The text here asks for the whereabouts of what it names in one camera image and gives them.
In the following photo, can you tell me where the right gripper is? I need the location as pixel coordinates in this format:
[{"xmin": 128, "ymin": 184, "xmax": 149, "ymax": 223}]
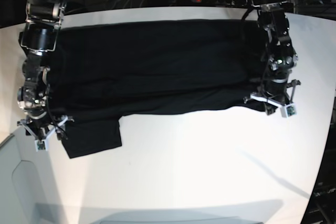
[{"xmin": 17, "ymin": 112, "xmax": 73, "ymax": 141}]

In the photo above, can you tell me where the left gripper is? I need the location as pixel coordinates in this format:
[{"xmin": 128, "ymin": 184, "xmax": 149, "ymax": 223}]
[{"xmin": 243, "ymin": 78, "xmax": 301, "ymax": 115}]

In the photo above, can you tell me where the black T-shirt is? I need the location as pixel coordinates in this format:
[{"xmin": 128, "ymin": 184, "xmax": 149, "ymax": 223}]
[{"xmin": 43, "ymin": 20, "xmax": 265, "ymax": 158}]

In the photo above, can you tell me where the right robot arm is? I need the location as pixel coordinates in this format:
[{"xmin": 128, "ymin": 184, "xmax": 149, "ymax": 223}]
[{"xmin": 17, "ymin": 0, "xmax": 68, "ymax": 150}]

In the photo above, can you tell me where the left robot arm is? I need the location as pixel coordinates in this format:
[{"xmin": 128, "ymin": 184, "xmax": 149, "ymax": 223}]
[{"xmin": 245, "ymin": 0, "xmax": 301, "ymax": 118}]

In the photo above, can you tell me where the black power strip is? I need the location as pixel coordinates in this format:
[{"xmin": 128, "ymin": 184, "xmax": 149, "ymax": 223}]
[{"xmin": 180, "ymin": 0, "xmax": 248, "ymax": 8}]

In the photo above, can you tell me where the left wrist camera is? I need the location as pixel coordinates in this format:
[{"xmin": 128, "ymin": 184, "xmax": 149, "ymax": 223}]
[{"xmin": 280, "ymin": 103, "xmax": 297, "ymax": 118}]

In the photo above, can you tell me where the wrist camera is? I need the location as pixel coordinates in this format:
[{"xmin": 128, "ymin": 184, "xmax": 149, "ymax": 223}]
[
  {"xmin": 280, "ymin": 103, "xmax": 297, "ymax": 118},
  {"xmin": 34, "ymin": 139, "xmax": 49, "ymax": 152}
]

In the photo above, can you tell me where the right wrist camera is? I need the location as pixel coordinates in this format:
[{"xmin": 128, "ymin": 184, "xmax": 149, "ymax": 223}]
[{"xmin": 34, "ymin": 139, "xmax": 49, "ymax": 152}]

